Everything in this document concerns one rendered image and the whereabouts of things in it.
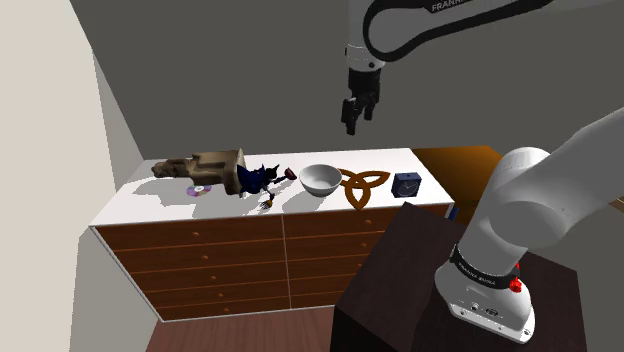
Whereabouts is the dark blue cube clock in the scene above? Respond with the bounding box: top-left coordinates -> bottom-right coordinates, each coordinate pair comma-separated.
391,171 -> 423,200

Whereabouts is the dark blue cat figure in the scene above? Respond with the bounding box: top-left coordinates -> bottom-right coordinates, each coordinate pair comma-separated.
236,163 -> 298,212

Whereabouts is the dark robot stand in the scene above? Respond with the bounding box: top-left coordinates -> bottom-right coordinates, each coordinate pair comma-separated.
329,201 -> 589,352

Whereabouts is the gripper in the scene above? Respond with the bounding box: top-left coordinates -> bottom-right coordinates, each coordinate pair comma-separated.
340,67 -> 382,137

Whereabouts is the orange-brown furniture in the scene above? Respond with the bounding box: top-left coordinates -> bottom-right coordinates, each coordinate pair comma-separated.
411,144 -> 505,227

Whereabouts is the brown knot-shaped trivet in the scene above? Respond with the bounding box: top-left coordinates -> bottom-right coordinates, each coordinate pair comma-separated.
337,167 -> 392,212

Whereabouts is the brown chest of drawers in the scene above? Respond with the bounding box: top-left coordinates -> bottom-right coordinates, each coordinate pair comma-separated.
88,147 -> 457,322

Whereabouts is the tan stone statue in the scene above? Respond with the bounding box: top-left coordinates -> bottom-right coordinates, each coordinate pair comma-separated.
150,148 -> 246,197

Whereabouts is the white bowl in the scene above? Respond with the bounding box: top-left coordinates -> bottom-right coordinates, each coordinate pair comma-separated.
298,163 -> 343,198

